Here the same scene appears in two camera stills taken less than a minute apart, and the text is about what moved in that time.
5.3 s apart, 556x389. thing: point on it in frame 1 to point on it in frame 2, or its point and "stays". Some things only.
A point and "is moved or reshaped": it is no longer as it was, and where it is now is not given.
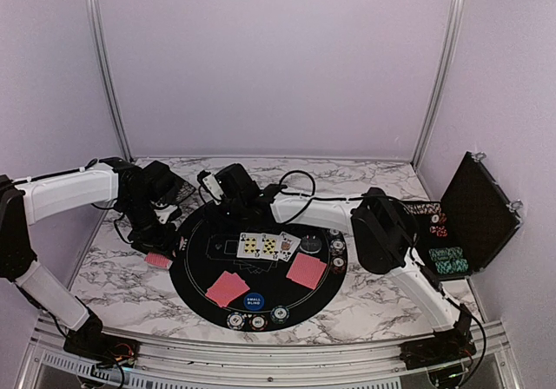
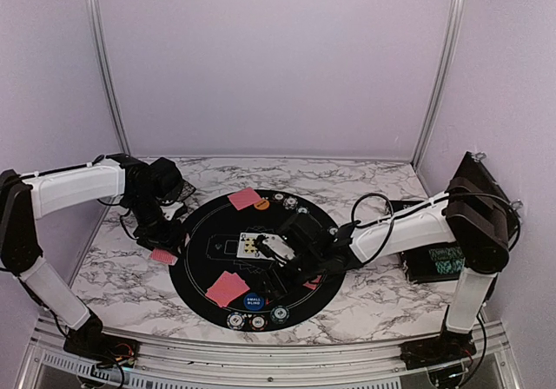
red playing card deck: (158, 260) is moved or reshaped
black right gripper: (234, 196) to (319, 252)
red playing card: (227, 287) stays
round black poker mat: (256, 275) stays
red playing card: (228, 288) stays
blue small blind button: (254, 301) stays
